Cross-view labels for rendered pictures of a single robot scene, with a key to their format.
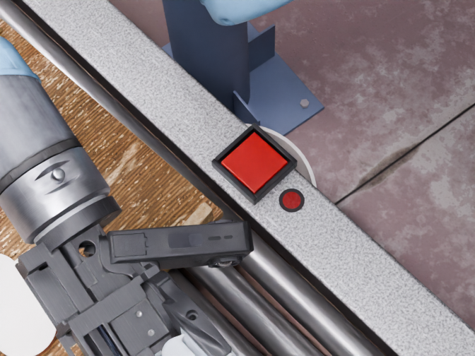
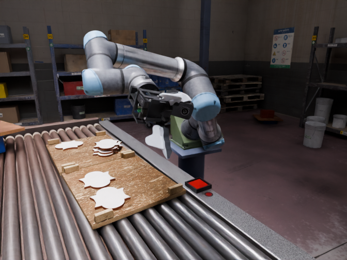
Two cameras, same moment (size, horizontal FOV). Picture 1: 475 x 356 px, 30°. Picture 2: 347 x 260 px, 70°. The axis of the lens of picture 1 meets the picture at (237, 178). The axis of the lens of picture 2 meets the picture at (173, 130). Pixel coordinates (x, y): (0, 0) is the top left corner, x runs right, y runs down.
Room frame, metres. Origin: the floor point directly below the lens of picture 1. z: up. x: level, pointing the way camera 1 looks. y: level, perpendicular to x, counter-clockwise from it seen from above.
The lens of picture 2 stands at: (-0.43, -0.04, 1.42)
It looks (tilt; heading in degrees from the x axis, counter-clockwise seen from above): 17 degrees down; 7
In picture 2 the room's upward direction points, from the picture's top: straight up
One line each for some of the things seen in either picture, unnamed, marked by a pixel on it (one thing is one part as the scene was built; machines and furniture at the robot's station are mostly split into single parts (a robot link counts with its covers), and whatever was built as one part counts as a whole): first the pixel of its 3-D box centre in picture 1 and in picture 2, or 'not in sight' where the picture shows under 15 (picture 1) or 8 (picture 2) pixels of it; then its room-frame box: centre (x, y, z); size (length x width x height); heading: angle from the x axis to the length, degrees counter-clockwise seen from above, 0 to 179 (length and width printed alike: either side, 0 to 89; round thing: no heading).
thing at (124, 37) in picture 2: not in sight; (122, 38); (4.84, 1.73, 1.74); 0.50 x 0.38 x 0.32; 122
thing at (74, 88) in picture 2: not in sight; (80, 86); (4.39, 2.51, 0.78); 0.66 x 0.45 x 0.28; 122
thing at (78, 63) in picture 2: not in sight; (78, 62); (4.42, 2.52, 1.26); 0.49 x 0.38 x 0.34; 128
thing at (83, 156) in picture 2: not in sight; (88, 150); (0.72, 0.57, 0.93); 0.41 x 0.35 x 0.02; 41
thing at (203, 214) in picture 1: (193, 226); (175, 189); (0.36, 0.06, 0.95); 0.06 x 0.02 x 0.03; 133
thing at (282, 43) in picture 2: not in sight; (281, 48); (6.02, -1.79, 1.55); 0.61 x 0.02 x 0.91; 32
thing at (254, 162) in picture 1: (254, 164); (198, 185); (0.44, -0.02, 0.92); 0.06 x 0.06 x 0.01; 40
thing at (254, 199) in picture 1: (254, 163); (198, 184); (0.44, -0.02, 0.92); 0.08 x 0.08 x 0.02; 40
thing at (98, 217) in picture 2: not in sight; (104, 215); (0.18, 0.25, 0.95); 0.06 x 0.02 x 0.03; 133
